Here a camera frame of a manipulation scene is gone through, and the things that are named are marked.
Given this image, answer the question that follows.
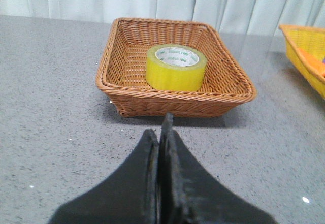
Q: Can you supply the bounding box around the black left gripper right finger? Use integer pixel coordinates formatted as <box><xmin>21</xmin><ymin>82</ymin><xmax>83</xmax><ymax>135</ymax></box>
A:
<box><xmin>158</xmin><ymin>113</ymin><xmax>276</xmax><ymax>223</ymax></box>

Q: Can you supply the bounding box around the white curtain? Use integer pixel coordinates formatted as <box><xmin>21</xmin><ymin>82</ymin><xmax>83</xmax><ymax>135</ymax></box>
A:
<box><xmin>1</xmin><ymin>0</ymin><xmax>324</xmax><ymax>36</ymax></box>

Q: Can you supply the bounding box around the yellow wicker basket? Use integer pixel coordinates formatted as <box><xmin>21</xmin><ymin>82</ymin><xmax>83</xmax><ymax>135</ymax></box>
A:
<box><xmin>279</xmin><ymin>24</ymin><xmax>324</xmax><ymax>98</ymax></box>

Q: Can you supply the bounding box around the yellow tape roll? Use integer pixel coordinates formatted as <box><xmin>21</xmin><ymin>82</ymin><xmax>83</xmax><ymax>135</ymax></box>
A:
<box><xmin>145</xmin><ymin>44</ymin><xmax>207</xmax><ymax>91</ymax></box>

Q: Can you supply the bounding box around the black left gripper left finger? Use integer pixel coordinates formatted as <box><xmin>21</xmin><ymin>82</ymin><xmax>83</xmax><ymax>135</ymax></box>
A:
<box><xmin>49</xmin><ymin>130</ymin><xmax>159</xmax><ymax>223</ymax></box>

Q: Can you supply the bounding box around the brown wicker basket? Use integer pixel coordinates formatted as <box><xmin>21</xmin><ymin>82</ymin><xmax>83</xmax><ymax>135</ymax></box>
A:
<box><xmin>95</xmin><ymin>18</ymin><xmax>256</xmax><ymax>117</ymax></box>

